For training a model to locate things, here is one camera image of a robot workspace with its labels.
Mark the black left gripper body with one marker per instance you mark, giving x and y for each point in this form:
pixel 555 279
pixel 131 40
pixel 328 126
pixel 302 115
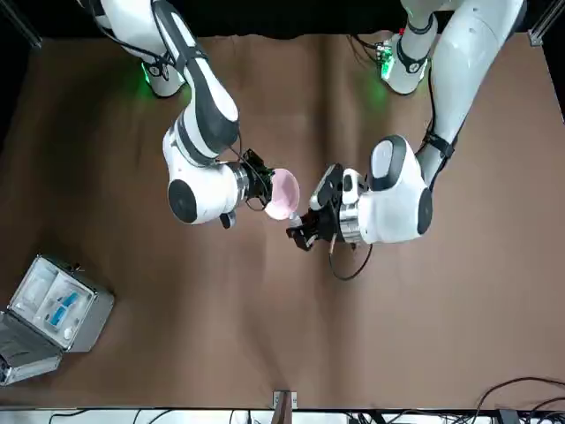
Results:
pixel 326 225

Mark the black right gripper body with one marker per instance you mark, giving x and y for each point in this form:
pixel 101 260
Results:
pixel 253 181

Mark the pink bowl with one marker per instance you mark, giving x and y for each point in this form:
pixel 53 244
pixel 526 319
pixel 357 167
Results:
pixel 284 190

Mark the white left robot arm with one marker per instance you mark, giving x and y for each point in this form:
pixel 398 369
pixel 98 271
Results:
pixel 397 207

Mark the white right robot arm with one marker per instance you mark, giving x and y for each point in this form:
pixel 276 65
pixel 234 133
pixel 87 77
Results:
pixel 198 194

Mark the open silver metal case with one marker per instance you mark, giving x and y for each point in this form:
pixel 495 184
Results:
pixel 88 318

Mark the blue white carton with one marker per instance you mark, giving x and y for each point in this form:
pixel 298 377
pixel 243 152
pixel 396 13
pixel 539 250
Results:
pixel 70 300
pixel 57 315

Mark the white gauze packet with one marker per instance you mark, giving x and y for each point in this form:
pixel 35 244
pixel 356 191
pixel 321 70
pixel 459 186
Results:
pixel 35 282

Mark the aluminium frame post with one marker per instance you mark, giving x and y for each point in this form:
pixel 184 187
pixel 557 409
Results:
pixel 284 408

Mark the black frame bar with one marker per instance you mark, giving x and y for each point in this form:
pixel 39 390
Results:
pixel 26 26

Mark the silver frame extrusion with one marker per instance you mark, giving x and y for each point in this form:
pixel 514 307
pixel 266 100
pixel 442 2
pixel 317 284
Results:
pixel 536 33

